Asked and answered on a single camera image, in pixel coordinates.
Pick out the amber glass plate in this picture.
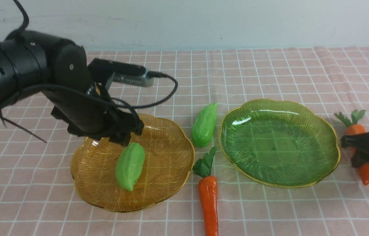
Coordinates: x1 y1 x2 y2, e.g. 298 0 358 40
70 114 195 212

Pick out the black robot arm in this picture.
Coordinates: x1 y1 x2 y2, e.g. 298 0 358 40
0 30 178 147

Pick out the orange toy carrot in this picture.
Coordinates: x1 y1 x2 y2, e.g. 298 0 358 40
333 109 369 186
192 146 219 236

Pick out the green glass plate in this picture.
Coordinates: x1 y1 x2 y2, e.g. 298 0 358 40
219 99 341 188

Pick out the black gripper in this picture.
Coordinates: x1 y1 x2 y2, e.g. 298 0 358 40
51 44 144 147

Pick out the green bitter gourd toy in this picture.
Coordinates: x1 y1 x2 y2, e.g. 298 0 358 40
191 103 218 147
115 143 146 191

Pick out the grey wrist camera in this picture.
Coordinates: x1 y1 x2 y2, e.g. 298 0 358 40
87 58 154 90

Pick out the pink checkered tablecloth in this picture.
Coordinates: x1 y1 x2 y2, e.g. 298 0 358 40
0 47 369 236

